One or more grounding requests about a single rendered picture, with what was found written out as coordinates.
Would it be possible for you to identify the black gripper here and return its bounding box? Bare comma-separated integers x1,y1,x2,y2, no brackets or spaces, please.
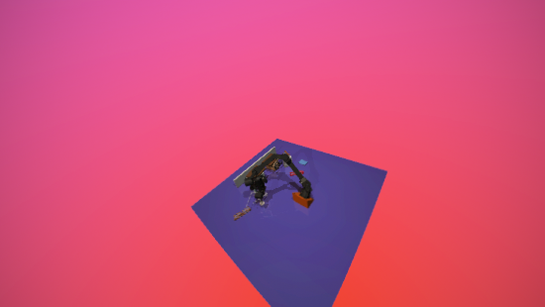
255,179,268,199

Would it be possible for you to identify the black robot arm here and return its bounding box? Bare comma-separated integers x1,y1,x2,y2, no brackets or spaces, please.
244,153,313,199

